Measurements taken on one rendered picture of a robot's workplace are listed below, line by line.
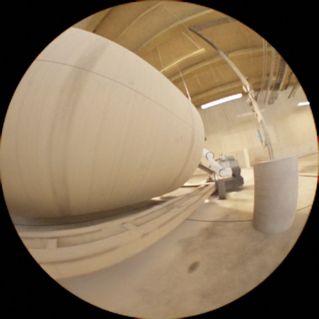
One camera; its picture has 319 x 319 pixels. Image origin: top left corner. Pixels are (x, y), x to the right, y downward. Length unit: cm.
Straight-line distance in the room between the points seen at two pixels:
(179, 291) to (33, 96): 72
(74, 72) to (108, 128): 26
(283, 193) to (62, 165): 88
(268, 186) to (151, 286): 61
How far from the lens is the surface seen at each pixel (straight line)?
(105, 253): 33
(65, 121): 38
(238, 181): 173
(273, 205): 60
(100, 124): 40
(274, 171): 57
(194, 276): 45
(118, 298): 43
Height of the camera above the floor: 38
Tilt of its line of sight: 8 degrees up
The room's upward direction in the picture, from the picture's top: 6 degrees counter-clockwise
